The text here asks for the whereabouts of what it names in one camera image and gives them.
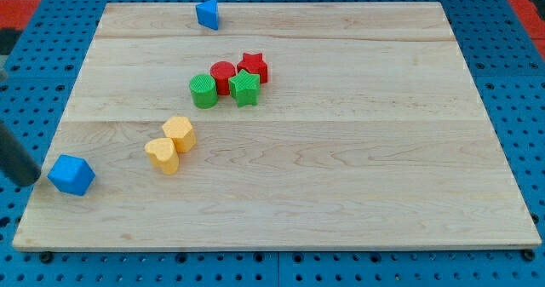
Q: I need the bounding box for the yellow hexagon block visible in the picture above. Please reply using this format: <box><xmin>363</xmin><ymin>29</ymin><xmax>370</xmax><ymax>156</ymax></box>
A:
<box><xmin>162</xmin><ymin>116</ymin><xmax>197</xmax><ymax>153</ymax></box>

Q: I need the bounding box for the yellow heart block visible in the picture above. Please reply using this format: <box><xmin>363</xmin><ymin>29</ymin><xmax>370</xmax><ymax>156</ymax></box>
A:
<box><xmin>144</xmin><ymin>138</ymin><xmax>180</xmax><ymax>175</ymax></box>

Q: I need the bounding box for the green star block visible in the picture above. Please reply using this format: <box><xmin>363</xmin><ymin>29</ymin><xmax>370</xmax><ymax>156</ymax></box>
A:
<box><xmin>228</xmin><ymin>70</ymin><xmax>261</xmax><ymax>107</ymax></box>

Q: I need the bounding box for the wooden board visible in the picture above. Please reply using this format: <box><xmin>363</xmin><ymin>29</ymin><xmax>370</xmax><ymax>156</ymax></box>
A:
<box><xmin>13</xmin><ymin>2</ymin><xmax>542</xmax><ymax>252</ymax></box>

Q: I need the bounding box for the red star block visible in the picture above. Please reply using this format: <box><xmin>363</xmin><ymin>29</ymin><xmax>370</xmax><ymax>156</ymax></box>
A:
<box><xmin>236</xmin><ymin>52</ymin><xmax>268</xmax><ymax>83</ymax></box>

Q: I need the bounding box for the red cylinder block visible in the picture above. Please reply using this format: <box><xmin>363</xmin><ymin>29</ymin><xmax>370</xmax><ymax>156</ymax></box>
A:
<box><xmin>209</xmin><ymin>60</ymin><xmax>237</xmax><ymax>95</ymax></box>

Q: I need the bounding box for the green cylinder block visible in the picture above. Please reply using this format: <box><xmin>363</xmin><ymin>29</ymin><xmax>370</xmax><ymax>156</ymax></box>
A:
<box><xmin>189</xmin><ymin>74</ymin><xmax>218</xmax><ymax>109</ymax></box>

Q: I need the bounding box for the blue triangle block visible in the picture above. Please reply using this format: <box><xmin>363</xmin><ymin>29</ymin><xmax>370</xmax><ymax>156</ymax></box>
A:
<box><xmin>195</xmin><ymin>0</ymin><xmax>220</xmax><ymax>31</ymax></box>

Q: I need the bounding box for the blue cube block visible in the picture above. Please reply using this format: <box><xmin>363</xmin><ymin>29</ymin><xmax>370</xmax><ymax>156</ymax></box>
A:
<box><xmin>47</xmin><ymin>154</ymin><xmax>95</xmax><ymax>196</ymax></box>

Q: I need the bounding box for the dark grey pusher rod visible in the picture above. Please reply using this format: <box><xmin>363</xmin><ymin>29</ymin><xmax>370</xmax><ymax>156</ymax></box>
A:
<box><xmin>1</xmin><ymin>122</ymin><xmax>41</xmax><ymax>187</ymax></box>

